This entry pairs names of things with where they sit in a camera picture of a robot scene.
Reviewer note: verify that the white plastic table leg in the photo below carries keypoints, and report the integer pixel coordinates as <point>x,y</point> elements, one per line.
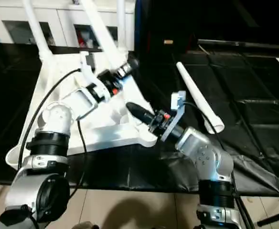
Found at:
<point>37,28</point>
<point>122,26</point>
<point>101,28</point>
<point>197,95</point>

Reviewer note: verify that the black work mat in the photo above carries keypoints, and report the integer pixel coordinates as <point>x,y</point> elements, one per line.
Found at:
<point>130,171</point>

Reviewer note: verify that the small tan tag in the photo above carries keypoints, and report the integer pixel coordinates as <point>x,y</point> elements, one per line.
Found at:
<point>168,42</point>

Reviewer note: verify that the white glass-door cabinet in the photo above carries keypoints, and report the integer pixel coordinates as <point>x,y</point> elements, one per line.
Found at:
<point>58,19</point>

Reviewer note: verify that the long black bar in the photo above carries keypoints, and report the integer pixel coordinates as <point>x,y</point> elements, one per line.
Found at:
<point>249,45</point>

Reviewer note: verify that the black floor stand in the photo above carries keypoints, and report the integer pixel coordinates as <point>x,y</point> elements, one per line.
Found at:
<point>275,217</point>

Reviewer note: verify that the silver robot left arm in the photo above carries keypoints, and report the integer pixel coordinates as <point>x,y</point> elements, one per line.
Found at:
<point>56,119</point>

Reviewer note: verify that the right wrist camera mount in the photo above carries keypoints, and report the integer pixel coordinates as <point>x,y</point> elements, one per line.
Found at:
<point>177,102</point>

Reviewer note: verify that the white compartment tray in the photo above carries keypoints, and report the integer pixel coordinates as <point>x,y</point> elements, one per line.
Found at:
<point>63,81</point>

